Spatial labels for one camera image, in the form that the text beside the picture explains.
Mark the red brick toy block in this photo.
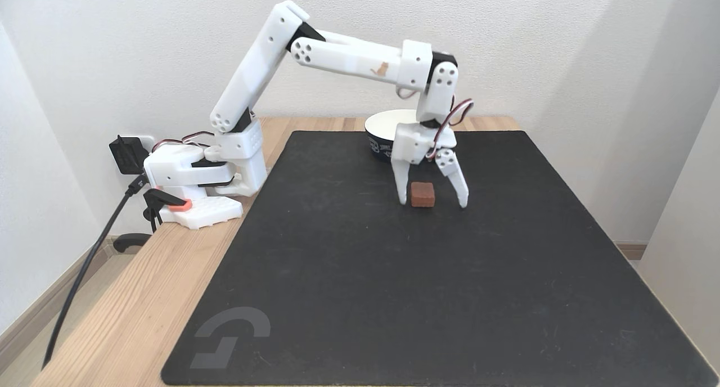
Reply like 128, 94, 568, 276
409, 181, 437, 208

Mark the black printed bowl white inside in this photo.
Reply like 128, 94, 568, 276
364, 109, 420, 164

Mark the black desk mat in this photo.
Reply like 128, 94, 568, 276
160, 130, 720, 387

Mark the wooden skirting board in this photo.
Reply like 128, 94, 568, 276
615, 240, 649, 262
0, 245, 116, 372

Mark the black clamp with red pad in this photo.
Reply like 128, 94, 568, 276
143, 188, 193, 233

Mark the black power adapter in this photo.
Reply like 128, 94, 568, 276
109, 134, 150, 176

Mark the black stand foot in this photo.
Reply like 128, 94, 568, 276
112, 232, 153, 255

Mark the red black servo cable loop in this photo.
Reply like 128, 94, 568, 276
426, 98, 474, 161

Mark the red black base servo cable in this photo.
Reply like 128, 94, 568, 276
151, 130, 218, 153

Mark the black power cable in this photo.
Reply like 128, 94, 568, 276
41, 172, 151, 372

